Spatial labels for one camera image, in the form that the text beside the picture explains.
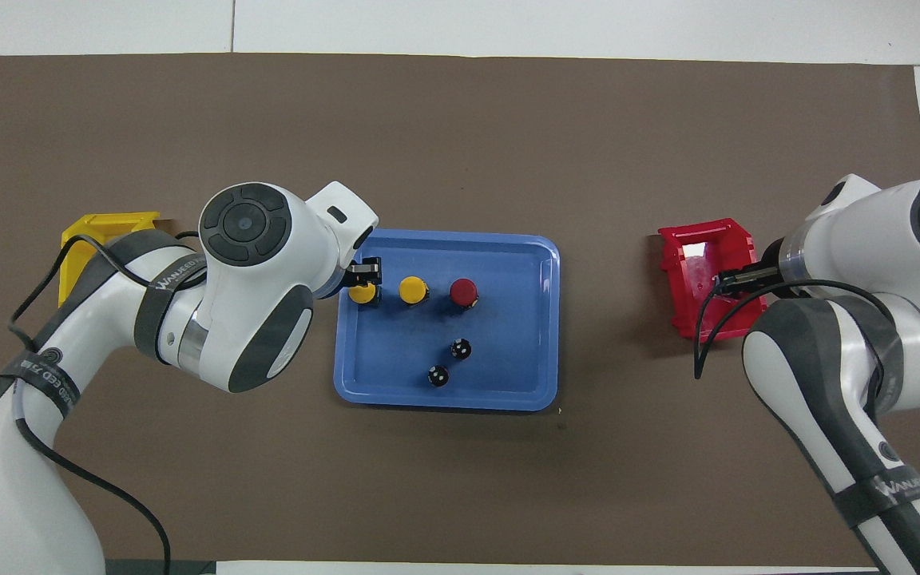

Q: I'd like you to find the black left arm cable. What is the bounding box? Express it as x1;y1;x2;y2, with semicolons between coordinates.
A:
9;230;205;575

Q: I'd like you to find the yellow plastic bin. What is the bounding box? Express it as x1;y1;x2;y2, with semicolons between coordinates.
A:
59;211;161;308

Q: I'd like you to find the red plastic bin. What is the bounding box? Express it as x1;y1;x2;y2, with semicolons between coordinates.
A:
658;218;772;343

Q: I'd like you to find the brown paper mat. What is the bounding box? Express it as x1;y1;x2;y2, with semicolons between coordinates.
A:
0;54;920;568

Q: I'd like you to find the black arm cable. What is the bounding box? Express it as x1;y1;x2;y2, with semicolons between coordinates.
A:
9;230;205;575
693;268;888;416

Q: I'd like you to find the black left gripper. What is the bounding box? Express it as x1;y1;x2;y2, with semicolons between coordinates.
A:
346;257;383;288

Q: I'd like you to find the blue plastic tray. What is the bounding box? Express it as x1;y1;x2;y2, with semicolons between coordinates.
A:
333;229;561;412

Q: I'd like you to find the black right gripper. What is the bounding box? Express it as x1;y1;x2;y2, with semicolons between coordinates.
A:
757;238;787;300

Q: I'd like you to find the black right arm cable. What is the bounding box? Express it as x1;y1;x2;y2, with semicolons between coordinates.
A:
693;268;888;416

